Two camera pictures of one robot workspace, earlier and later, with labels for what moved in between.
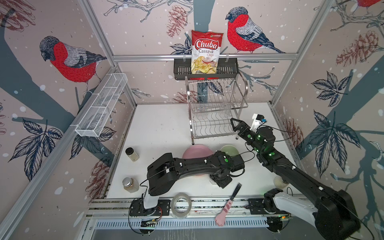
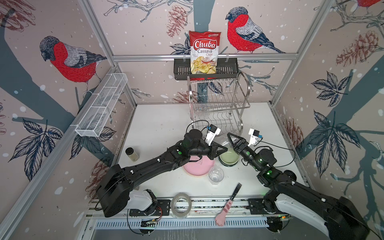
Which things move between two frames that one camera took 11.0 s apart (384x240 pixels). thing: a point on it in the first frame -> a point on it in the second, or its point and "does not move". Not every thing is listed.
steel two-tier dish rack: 213,103 does not move
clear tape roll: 181,215 does not move
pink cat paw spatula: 220,219 does not move
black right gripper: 240,127 -> 241,144
